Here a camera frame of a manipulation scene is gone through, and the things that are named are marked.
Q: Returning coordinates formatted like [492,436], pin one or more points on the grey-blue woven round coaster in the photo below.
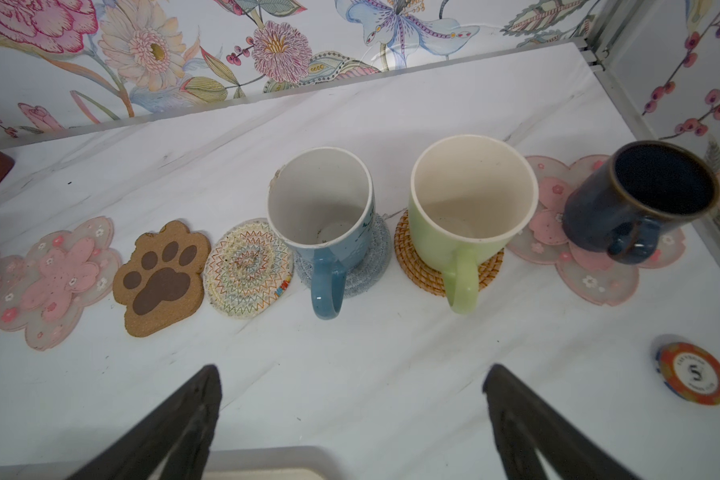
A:
[369,270]

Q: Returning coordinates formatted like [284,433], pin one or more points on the red poker chip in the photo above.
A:
[690,372]

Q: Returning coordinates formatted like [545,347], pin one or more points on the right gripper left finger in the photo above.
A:
[173,440]

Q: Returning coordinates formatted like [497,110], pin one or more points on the white multicolour zigzag coaster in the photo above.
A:
[247,270]

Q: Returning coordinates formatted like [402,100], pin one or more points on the woven rattan round coaster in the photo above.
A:
[424,276]

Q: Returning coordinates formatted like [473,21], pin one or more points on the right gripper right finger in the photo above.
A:
[526,428]

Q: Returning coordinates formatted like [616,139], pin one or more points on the small dark navy mug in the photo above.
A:
[645,190]

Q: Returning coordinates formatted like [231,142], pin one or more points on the light green mug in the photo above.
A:
[469,196]

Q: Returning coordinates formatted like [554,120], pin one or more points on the beige serving tray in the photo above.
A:
[292,462]

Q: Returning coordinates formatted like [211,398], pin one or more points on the brown paw print coaster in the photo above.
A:
[162,284]

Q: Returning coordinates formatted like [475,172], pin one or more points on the blue mug white inside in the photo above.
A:
[321,204]

